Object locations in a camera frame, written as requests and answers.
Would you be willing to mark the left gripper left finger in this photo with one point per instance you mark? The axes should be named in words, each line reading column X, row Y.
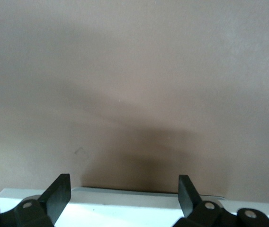
column 54, row 198

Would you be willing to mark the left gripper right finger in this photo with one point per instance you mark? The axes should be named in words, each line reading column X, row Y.
column 192, row 203

